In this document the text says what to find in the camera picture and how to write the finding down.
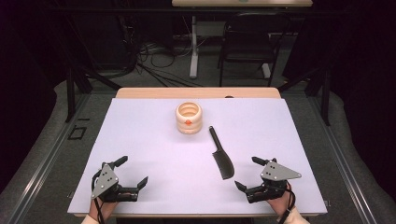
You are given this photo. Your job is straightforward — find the cream ribbed holder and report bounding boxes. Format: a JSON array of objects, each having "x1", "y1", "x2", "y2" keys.
[{"x1": 175, "y1": 101, "x2": 204, "y2": 135}]

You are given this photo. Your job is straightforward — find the white table mat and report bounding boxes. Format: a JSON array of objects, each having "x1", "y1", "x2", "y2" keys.
[{"x1": 66, "y1": 97, "x2": 329, "y2": 216}]

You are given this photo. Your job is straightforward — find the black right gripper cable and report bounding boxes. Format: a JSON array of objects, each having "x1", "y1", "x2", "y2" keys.
[{"x1": 277, "y1": 183, "x2": 297, "y2": 224}]

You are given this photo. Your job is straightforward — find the person's right hand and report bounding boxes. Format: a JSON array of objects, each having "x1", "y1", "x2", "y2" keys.
[{"x1": 266, "y1": 189, "x2": 295, "y2": 218}]

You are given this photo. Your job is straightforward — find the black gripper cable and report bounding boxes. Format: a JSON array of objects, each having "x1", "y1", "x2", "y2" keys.
[
  {"x1": 277, "y1": 183, "x2": 297, "y2": 224},
  {"x1": 91, "y1": 174, "x2": 106, "y2": 224}
]

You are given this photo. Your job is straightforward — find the bundle of floor cables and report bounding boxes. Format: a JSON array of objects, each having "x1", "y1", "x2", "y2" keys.
[{"x1": 135, "y1": 39, "x2": 204, "y2": 89}]

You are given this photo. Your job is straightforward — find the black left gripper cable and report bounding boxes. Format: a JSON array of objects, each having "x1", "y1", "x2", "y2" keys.
[{"x1": 91, "y1": 174, "x2": 106, "y2": 224}]

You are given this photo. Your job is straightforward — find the metal floor rail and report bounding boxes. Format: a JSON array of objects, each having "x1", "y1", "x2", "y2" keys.
[
  {"x1": 6, "y1": 92, "x2": 92, "y2": 224},
  {"x1": 307, "y1": 96, "x2": 378, "y2": 224}
]

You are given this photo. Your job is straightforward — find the black chair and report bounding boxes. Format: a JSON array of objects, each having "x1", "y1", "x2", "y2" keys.
[{"x1": 217, "y1": 12, "x2": 292, "y2": 89}]

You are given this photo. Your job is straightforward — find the person's left hand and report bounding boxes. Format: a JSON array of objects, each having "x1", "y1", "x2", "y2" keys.
[{"x1": 88, "y1": 201, "x2": 119, "y2": 222}]

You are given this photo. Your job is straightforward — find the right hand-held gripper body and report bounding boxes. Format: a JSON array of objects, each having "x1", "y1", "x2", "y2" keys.
[{"x1": 244, "y1": 158, "x2": 303, "y2": 204}]

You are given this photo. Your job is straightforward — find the white-legged desk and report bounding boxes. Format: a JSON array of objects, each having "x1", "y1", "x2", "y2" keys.
[{"x1": 171, "y1": 0, "x2": 314, "y2": 79}]

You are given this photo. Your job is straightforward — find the black cleaver knife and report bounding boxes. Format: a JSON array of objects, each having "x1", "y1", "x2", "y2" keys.
[{"x1": 208, "y1": 125, "x2": 235, "y2": 181}]

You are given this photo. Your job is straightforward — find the black metal frame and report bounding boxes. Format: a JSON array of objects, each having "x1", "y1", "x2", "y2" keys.
[
  {"x1": 276, "y1": 65, "x2": 332, "y2": 127},
  {"x1": 63, "y1": 12, "x2": 123, "y2": 124}
]

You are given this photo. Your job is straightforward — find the wooden table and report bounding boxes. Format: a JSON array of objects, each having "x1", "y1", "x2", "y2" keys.
[{"x1": 74, "y1": 87, "x2": 319, "y2": 218}]

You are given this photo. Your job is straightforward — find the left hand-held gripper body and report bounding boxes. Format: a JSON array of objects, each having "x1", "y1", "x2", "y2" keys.
[{"x1": 91, "y1": 161, "x2": 140, "y2": 203}]

